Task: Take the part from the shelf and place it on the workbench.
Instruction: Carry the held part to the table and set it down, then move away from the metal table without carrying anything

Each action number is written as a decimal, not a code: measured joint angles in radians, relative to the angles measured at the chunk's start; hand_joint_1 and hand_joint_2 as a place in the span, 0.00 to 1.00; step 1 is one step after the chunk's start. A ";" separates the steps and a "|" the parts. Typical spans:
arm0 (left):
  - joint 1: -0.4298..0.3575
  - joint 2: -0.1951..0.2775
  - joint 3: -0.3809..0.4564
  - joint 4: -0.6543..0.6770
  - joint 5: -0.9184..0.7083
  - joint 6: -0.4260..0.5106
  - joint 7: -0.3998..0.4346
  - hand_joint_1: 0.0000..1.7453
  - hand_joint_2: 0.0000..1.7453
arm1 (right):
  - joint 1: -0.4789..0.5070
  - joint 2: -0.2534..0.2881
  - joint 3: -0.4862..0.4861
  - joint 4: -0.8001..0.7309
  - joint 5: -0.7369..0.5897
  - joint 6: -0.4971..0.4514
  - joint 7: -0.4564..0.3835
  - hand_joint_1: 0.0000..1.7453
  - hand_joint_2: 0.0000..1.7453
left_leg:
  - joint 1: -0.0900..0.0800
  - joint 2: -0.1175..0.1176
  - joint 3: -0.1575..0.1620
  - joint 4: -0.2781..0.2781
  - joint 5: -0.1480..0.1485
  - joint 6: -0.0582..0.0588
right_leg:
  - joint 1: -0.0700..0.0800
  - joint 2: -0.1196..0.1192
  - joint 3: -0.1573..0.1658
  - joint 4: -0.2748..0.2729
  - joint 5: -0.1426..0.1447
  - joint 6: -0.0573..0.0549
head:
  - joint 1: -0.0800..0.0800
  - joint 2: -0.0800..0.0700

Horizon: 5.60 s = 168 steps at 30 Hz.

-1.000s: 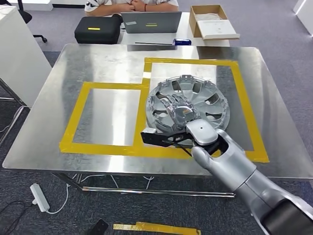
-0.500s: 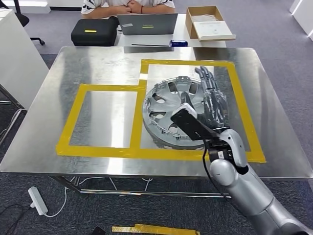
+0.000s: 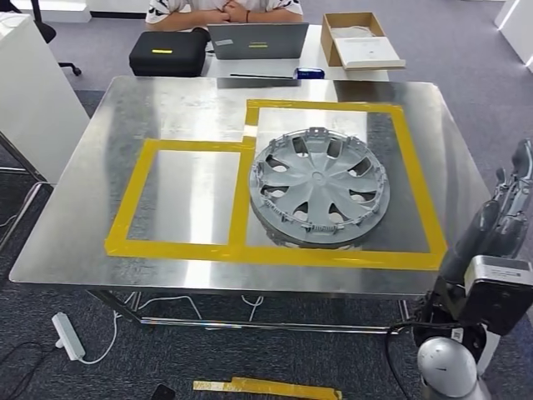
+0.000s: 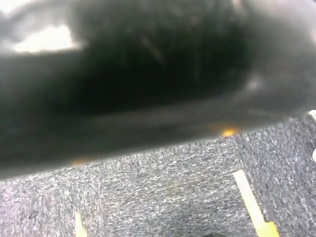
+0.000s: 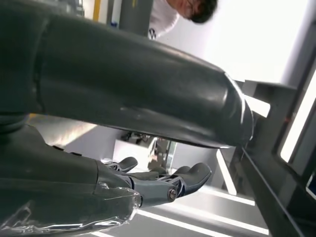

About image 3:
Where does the flat white box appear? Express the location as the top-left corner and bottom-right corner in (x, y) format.
(332, 36), (406, 71)

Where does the white bench block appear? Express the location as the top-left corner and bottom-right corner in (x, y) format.
(494, 0), (533, 74)

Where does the white power strip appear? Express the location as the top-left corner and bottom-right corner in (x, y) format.
(51, 312), (86, 363)

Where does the person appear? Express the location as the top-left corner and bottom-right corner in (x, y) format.
(145, 0), (305, 32)

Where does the white side panel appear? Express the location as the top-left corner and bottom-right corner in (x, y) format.
(0, 12), (90, 184)

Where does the dark robot body part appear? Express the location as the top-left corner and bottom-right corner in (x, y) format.
(150, 383), (176, 400)

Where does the white low platform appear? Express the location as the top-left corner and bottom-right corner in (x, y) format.
(10, 0), (92, 24)

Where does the black carrying case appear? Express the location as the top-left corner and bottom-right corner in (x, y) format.
(129, 30), (211, 78)

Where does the steel workbench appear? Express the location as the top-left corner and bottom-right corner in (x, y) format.
(9, 75), (492, 337)

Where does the blue tube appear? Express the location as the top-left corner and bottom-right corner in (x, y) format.
(293, 67), (326, 81)

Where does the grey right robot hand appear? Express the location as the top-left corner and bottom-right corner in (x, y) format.
(439, 137), (533, 283)

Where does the black office chair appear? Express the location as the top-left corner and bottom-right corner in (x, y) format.
(0, 0), (83, 78)

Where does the black floor cable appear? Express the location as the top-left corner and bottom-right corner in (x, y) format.
(0, 342), (57, 400)

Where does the white power strip cable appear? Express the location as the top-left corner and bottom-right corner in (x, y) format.
(78, 308), (121, 367)

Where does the white packing paper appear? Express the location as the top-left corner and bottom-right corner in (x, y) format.
(331, 26), (376, 40)

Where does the open cardboard box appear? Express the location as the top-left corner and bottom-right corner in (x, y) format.
(320, 12), (386, 68)

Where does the person's left hand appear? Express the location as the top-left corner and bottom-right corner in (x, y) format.
(225, 0), (250, 23)

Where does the grey wheel hubcap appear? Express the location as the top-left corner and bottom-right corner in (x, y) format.
(249, 127), (391, 249)

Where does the steel table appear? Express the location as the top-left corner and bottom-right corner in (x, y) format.
(0, 12), (55, 253)

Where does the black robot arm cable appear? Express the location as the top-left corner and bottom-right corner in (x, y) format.
(384, 322), (421, 400)

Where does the white floor cable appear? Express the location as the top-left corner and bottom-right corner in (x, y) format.
(124, 291), (265, 324)

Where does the person's right hand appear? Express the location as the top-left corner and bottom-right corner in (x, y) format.
(214, 2), (236, 24)

